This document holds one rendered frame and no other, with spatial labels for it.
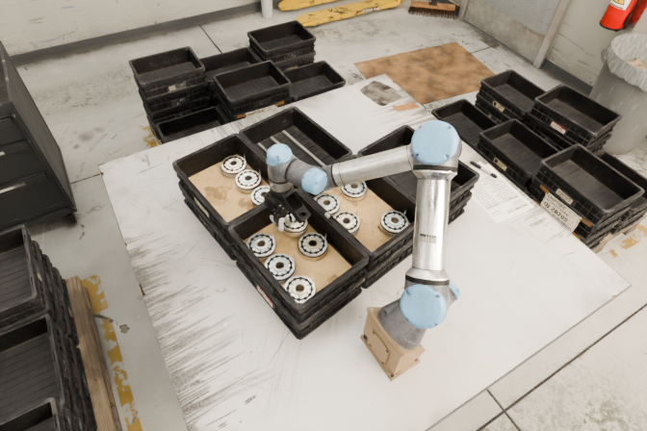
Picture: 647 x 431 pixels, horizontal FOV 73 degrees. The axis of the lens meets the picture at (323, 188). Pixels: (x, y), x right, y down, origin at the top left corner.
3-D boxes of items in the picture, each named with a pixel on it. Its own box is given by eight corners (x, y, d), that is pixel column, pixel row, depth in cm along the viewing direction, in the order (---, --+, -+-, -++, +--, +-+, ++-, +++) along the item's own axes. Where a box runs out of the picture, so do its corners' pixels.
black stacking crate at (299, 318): (367, 276, 152) (370, 258, 143) (298, 329, 138) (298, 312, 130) (296, 208, 171) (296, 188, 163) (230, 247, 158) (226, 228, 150)
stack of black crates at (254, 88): (273, 114, 316) (271, 59, 283) (294, 139, 299) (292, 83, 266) (221, 132, 302) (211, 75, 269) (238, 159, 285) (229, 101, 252)
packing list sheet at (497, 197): (537, 206, 191) (537, 205, 191) (499, 226, 183) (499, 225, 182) (483, 160, 210) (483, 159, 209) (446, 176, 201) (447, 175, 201)
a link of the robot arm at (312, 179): (335, 173, 136) (306, 160, 140) (322, 171, 126) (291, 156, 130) (325, 196, 137) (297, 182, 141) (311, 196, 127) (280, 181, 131)
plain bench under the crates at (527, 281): (555, 358, 217) (633, 285, 166) (256, 574, 159) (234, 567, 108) (371, 160, 309) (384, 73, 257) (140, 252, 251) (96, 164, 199)
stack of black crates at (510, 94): (537, 139, 307) (557, 99, 282) (506, 153, 297) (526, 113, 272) (496, 108, 330) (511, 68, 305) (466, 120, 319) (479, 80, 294)
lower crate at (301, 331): (364, 292, 160) (368, 275, 151) (298, 343, 146) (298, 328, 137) (297, 225, 180) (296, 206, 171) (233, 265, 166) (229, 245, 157)
